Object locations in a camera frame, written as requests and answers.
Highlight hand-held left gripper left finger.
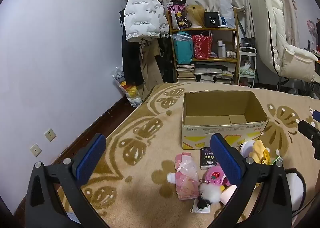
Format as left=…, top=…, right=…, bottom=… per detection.
left=24, top=133, right=110, bottom=228

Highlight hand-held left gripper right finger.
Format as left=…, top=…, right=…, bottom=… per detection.
left=209, top=133, right=293, bottom=228

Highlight white fluffy pink plush keychain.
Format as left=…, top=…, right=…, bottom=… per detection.
left=197, top=163, right=232, bottom=210

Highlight cardboard box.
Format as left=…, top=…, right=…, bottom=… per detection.
left=182, top=91, right=269, bottom=150

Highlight yellow plush toy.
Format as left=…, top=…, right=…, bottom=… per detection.
left=249, top=140, right=272, bottom=166

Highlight pink white soft sponge block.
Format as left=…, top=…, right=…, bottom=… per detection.
left=220, top=184, right=238, bottom=205

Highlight paper tag with bead chain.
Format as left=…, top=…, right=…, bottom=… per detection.
left=192, top=198, right=212, bottom=215

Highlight dark tissue pack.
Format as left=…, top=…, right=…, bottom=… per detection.
left=200, top=147, right=217, bottom=170

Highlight pink tissue packet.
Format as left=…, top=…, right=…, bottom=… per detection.
left=175, top=152, right=200, bottom=201

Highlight black white plush item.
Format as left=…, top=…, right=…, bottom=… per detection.
left=284, top=168, right=307, bottom=213

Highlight beige patterned blanket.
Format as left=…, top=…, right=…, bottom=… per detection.
left=15, top=82, right=320, bottom=228

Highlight cluttered desk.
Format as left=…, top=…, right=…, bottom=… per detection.
left=304, top=18, right=320, bottom=100

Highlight clear plastic bag of items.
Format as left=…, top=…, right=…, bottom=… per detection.
left=112, top=66, right=143, bottom=108

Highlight pale plush toy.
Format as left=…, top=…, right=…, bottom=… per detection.
left=239, top=59, right=256, bottom=75

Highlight cream padded chair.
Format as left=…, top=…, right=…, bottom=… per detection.
left=249, top=0, right=320, bottom=92

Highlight pile of magazines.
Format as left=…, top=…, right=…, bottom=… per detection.
left=194, top=63, right=237, bottom=84

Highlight white metal cart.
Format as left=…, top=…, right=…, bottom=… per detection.
left=237, top=46, right=257, bottom=88

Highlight pink fan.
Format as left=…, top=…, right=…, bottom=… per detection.
left=307, top=19, right=318, bottom=35

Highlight stack of books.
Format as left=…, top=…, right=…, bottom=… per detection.
left=176, top=64, right=196, bottom=83

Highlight black hanging pants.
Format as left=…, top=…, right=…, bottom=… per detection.
left=121, top=8, right=144, bottom=87

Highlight beige hanging pants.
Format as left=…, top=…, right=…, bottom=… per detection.
left=139, top=40, right=163, bottom=101

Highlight wooden shelf unit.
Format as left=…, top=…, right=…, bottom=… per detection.
left=166, top=8, right=240, bottom=85

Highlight red patterned bag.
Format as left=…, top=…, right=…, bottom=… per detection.
left=192, top=34, right=213, bottom=59

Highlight black hanging garment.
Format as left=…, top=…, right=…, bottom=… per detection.
left=157, top=37, right=176, bottom=84

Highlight teal bag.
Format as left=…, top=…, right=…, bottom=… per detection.
left=171, top=32, right=194, bottom=65

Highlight white plastic bag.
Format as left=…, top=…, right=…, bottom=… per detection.
left=219, top=0, right=237, bottom=29

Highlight black box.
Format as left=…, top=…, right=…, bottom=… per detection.
left=204, top=12, right=222, bottom=28

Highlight blond wig on head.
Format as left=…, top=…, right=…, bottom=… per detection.
left=186, top=5, right=208, bottom=28

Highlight purple black patterned bags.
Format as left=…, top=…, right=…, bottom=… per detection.
left=167, top=0, right=188, bottom=30

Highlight white puffer jacket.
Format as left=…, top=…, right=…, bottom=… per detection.
left=124, top=0, right=169, bottom=42

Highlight white wall outlet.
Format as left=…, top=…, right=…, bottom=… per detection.
left=44, top=128, right=57, bottom=142
left=30, top=144, right=42, bottom=157

